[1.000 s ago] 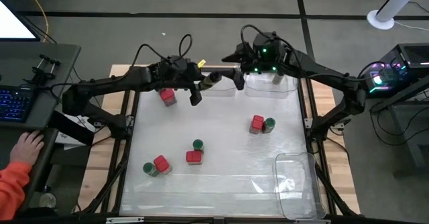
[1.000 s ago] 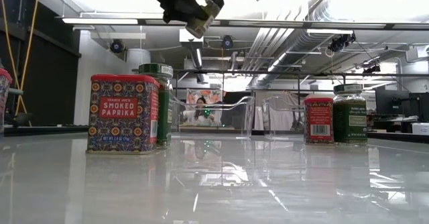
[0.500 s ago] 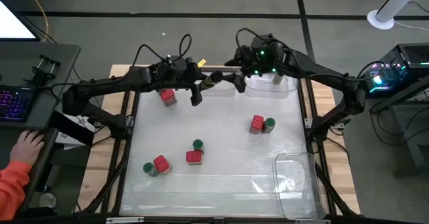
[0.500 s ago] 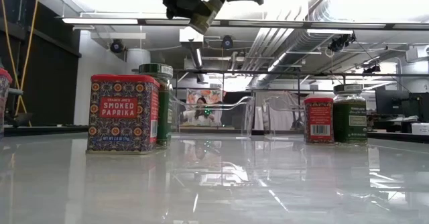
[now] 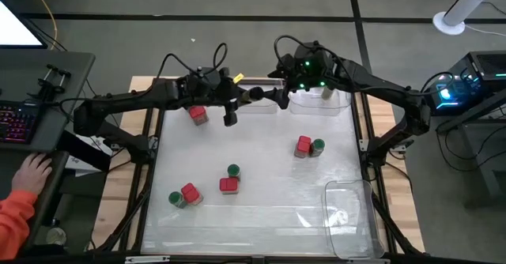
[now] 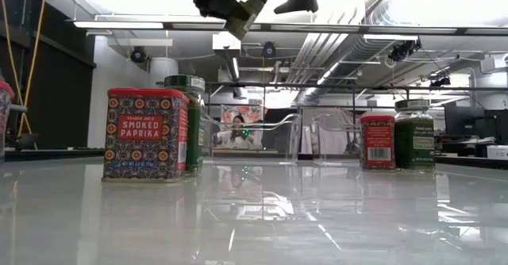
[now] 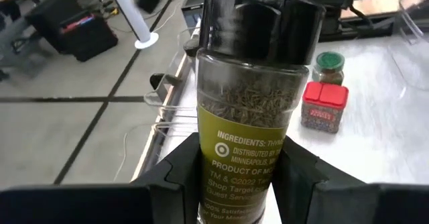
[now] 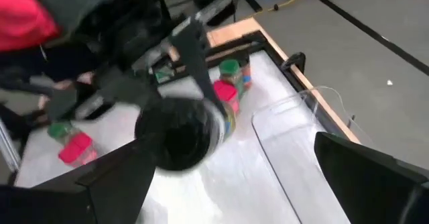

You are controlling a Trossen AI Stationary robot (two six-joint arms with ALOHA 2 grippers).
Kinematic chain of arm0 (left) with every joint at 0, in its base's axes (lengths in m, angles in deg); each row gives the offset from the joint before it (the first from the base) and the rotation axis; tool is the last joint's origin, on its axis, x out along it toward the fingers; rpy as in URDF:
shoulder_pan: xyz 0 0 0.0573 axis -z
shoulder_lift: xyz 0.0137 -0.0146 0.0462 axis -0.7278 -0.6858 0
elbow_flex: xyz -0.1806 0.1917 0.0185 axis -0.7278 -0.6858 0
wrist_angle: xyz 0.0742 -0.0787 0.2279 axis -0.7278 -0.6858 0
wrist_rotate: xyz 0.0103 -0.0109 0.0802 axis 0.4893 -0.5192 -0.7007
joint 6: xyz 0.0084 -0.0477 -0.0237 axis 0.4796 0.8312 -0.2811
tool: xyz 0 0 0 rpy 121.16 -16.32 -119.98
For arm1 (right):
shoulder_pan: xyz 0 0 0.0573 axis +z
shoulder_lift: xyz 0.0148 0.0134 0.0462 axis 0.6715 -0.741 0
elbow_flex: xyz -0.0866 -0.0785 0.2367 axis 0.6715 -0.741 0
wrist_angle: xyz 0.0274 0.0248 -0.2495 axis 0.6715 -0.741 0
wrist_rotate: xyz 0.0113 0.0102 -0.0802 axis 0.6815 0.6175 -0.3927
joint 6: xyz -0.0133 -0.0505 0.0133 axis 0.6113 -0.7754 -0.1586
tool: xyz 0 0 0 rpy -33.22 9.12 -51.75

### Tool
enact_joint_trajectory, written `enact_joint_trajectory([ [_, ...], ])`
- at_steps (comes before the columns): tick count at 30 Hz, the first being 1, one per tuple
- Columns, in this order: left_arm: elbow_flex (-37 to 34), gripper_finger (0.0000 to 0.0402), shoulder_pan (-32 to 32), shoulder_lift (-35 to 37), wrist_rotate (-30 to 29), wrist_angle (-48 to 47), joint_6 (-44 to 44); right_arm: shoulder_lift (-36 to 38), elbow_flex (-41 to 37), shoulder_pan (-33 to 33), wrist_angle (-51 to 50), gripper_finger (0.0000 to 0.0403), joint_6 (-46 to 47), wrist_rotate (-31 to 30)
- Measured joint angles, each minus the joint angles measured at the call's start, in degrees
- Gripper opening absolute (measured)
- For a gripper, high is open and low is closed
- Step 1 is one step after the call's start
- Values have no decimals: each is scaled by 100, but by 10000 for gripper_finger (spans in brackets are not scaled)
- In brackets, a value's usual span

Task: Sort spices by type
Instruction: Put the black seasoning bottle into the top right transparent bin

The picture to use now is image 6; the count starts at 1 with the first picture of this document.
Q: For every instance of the small white box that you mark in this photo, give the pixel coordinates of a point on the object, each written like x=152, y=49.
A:
x=498, y=152

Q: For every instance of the overhead light bar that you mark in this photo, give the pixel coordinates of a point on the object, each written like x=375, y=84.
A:
x=317, y=28

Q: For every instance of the silver ventilation duct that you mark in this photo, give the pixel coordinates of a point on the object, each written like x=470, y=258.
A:
x=337, y=58

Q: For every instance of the white cylinder tank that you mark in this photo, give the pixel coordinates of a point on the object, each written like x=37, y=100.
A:
x=162, y=71

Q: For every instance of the black round ceiling fixture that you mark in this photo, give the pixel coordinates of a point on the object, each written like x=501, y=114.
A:
x=269, y=50
x=139, y=54

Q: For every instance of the clear plastic bin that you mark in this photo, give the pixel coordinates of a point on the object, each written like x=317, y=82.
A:
x=278, y=138
x=337, y=138

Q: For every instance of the green-lidded glass spice jar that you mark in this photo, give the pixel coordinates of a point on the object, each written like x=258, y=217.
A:
x=195, y=130
x=414, y=136

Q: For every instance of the black pipe rack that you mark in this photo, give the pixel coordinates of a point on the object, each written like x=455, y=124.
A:
x=357, y=87

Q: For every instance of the dark grey desk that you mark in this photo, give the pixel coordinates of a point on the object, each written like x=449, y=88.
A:
x=19, y=108

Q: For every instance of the black aluminium table frame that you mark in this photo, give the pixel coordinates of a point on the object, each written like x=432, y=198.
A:
x=51, y=154

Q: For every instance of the white cloth curtain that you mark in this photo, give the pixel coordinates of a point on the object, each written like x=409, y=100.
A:
x=329, y=136

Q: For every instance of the black computer monitor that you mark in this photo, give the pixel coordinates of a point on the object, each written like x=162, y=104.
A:
x=464, y=120
x=497, y=126

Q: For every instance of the floral picture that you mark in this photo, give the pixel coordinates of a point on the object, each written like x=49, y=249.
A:
x=248, y=112

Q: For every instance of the person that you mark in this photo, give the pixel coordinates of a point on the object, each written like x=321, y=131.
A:
x=238, y=134

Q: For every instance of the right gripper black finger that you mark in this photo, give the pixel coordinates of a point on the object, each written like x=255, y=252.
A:
x=299, y=1

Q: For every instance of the red-lidded smoked paprika tin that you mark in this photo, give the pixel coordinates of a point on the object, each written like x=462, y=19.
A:
x=145, y=138
x=5, y=118
x=377, y=142

